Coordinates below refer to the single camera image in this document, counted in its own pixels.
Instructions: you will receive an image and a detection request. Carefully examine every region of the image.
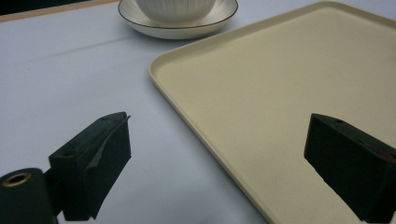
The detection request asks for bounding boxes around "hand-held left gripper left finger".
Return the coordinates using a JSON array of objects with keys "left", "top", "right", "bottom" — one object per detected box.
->
[{"left": 49, "top": 111, "right": 133, "bottom": 222}]

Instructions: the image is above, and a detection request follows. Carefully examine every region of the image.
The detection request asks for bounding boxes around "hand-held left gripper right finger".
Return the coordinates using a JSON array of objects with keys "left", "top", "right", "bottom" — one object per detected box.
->
[{"left": 304, "top": 113, "right": 396, "bottom": 224}]

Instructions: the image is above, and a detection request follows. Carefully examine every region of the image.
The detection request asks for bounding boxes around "beige plastic tray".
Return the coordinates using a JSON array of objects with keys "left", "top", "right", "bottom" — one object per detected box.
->
[{"left": 148, "top": 0, "right": 396, "bottom": 224}]

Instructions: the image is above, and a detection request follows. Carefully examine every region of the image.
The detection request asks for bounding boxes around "white plate with dark rim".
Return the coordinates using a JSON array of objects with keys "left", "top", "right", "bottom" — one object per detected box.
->
[{"left": 117, "top": 0, "right": 239, "bottom": 40}]

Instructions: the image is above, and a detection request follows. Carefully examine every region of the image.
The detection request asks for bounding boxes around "white ribbed bowl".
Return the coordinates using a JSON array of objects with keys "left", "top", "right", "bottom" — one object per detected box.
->
[{"left": 135, "top": 0, "right": 217, "bottom": 23}]

